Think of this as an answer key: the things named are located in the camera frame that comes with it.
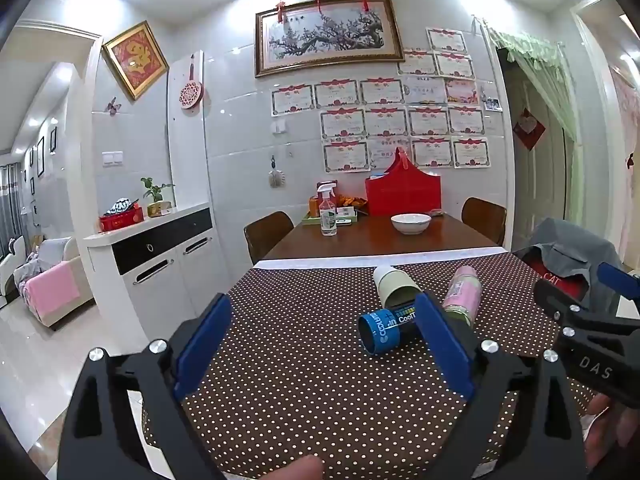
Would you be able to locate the pink blanket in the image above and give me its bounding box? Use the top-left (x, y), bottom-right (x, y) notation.
top-left (24, 262), bottom-right (81, 319)

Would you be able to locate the blue cup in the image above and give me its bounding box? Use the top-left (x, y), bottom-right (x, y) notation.
top-left (358, 299), bottom-right (426, 356)

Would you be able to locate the white sideboard cabinet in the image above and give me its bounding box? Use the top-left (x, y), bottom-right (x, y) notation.
top-left (82, 202), bottom-right (216, 334)

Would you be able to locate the beige and white cup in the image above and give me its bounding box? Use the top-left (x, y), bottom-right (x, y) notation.
top-left (372, 265), bottom-right (424, 309)

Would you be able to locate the grey jacket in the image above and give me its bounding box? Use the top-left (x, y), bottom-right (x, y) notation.
top-left (514, 217), bottom-right (627, 312)

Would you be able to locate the white bowl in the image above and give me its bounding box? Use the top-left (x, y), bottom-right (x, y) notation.
top-left (390, 213), bottom-right (432, 236)

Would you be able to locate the round pink wall ornament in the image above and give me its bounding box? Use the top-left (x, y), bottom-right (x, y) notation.
top-left (178, 53), bottom-right (205, 110)

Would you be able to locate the brown polka-dot tablecloth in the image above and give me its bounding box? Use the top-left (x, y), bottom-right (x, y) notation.
top-left (142, 252), bottom-right (603, 480)

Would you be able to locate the wall of award certificates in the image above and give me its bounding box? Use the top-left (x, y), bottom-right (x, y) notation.
top-left (270, 27), bottom-right (491, 174)

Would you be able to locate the green door curtain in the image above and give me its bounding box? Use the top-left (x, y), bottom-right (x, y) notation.
top-left (487, 27), bottom-right (577, 142)

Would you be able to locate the beige sofa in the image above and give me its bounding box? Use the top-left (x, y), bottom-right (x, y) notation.
top-left (0, 236), bottom-right (96, 331)

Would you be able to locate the person's left hand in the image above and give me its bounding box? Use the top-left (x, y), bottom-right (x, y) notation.
top-left (259, 454), bottom-right (326, 480)

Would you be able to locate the gold framed red picture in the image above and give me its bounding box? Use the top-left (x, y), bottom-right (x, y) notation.
top-left (101, 20), bottom-right (170, 102)

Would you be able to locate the pink cup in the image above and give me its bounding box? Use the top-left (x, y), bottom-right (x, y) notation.
top-left (442, 265), bottom-right (484, 330)

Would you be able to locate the framed plum blossom painting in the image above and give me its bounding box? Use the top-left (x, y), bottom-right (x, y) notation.
top-left (254, 0), bottom-right (405, 79)

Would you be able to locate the green tray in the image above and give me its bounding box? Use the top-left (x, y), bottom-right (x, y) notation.
top-left (301, 208), bottom-right (359, 226)

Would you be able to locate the red gift bag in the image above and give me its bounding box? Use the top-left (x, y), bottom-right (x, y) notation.
top-left (364, 148), bottom-right (444, 217)

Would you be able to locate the small potted plant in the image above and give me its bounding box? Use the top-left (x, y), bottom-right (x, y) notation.
top-left (140, 176), bottom-right (176, 218)

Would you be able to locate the clear spray bottle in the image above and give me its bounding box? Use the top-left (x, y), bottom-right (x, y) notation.
top-left (317, 182), bottom-right (339, 237)

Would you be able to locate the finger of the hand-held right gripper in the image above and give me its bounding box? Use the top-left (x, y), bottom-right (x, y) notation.
top-left (596, 261), bottom-right (640, 313)
top-left (532, 279), bottom-right (603, 341)

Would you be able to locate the red diamond door ornament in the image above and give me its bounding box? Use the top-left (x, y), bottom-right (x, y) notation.
top-left (513, 108), bottom-right (546, 151)

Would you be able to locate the person's right hand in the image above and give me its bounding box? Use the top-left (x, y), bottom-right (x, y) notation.
top-left (584, 393), bottom-right (640, 472)

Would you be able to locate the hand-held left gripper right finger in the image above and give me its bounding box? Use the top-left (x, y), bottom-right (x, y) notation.
top-left (412, 292), bottom-right (588, 480)

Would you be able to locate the red tin box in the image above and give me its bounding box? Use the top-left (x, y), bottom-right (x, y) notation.
top-left (98, 198), bottom-right (145, 233)

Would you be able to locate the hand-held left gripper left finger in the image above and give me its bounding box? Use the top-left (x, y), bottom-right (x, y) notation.
top-left (57, 292), bottom-right (233, 480)

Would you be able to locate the brown wooden chair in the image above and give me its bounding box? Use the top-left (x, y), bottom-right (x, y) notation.
top-left (243, 210), bottom-right (295, 266)
top-left (460, 197), bottom-right (508, 247)

